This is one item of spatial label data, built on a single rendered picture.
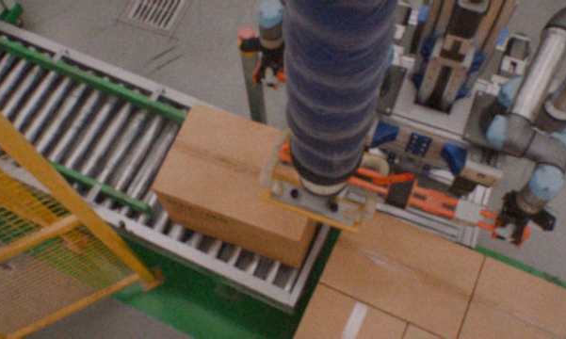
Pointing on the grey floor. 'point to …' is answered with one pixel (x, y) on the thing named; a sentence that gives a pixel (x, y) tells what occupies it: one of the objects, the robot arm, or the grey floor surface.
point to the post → (253, 87)
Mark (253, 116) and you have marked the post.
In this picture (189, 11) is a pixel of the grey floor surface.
